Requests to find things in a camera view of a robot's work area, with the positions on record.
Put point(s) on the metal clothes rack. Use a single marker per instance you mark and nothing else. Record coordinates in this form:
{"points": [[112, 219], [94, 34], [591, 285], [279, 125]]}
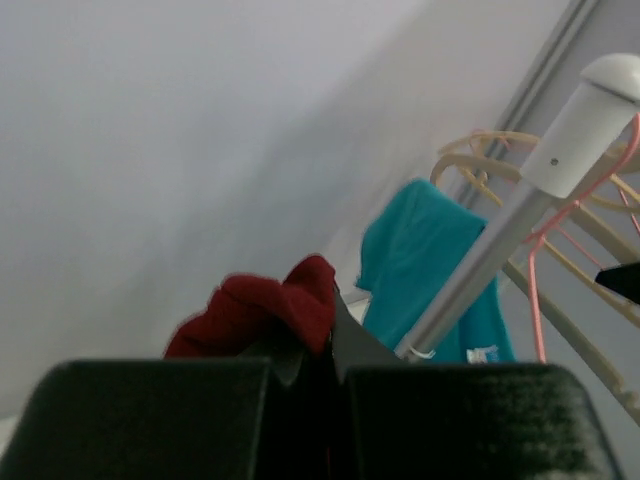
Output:
{"points": [[605, 102]]}

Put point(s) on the maroon t shirt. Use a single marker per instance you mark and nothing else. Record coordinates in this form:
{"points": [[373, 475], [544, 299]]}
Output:
{"points": [[245, 308]]}

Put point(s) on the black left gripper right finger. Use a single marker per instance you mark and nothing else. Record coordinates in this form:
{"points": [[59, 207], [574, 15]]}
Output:
{"points": [[394, 420]]}

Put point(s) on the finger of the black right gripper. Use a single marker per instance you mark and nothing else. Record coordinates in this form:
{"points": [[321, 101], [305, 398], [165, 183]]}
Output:
{"points": [[623, 280]]}

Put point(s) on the teal t shirt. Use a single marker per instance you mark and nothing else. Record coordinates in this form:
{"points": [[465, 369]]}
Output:
{"points": [[407, 255]]}

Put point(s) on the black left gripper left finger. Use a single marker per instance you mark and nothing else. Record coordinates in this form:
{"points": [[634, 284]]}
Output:
{"points": [[246, 417]]}

